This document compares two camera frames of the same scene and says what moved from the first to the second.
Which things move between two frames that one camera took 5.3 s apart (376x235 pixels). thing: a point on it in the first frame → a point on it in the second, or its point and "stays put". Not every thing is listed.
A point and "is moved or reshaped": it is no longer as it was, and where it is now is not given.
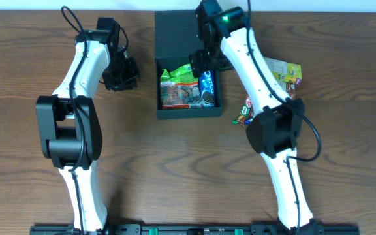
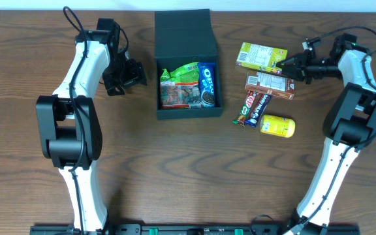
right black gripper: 200,62 → 304,67
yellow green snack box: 285,72 is moved or reshaped
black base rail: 194,229 stays put
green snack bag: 179,89 stays put
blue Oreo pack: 207,90 stays put
